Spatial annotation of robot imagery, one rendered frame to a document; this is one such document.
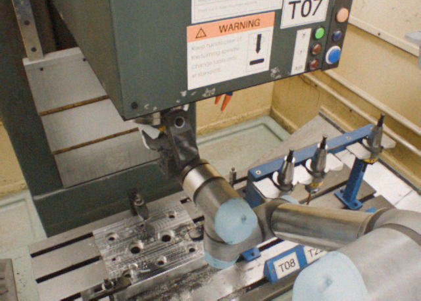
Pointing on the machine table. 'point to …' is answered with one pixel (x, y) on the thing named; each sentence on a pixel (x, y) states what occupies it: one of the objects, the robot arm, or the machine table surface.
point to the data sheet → (233, 0)
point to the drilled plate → (177, 263)
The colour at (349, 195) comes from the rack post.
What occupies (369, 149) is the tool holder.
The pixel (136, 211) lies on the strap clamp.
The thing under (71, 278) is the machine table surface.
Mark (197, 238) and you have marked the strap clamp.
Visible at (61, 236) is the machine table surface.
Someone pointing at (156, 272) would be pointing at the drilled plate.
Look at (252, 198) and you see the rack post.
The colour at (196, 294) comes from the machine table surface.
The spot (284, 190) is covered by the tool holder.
